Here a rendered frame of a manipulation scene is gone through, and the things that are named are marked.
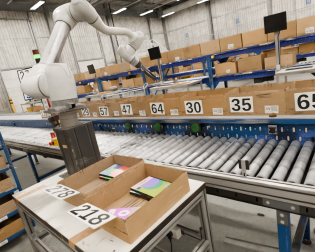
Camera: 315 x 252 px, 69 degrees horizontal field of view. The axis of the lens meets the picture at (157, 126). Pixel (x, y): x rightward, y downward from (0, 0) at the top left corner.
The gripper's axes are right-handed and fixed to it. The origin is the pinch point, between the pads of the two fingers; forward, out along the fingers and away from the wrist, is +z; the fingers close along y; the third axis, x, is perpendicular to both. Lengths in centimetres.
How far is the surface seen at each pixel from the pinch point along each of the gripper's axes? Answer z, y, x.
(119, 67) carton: 60, -653, -204
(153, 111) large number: 15.4, 27.7, -18.1
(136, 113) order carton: 9.3, 13.2, -36.1
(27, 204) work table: -38, 128, -68
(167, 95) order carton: 24.3, 1.8, -4.5
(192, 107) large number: 26, 53, 14
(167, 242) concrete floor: 68, 110, -68
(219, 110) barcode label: 36, 68, 28
